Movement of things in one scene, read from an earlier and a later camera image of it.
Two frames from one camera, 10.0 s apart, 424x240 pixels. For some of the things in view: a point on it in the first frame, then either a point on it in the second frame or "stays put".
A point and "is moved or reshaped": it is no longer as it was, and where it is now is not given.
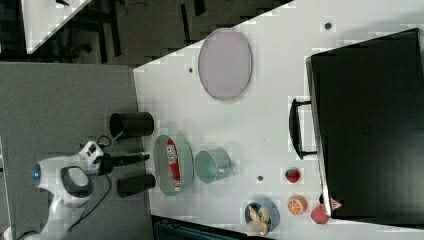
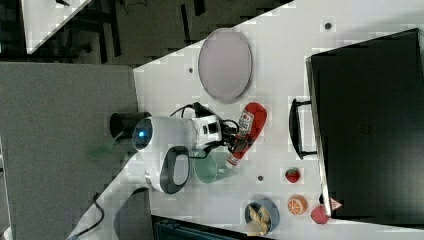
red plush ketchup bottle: x=172 y=153 is moved or reshaped
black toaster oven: x=365 y=123 stays put
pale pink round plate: x=225 y=63 stays put
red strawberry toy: x=292 y=175 stays put
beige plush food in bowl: x=259 y=224 stays put
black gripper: x=108 y=162 -> x=228 y=132
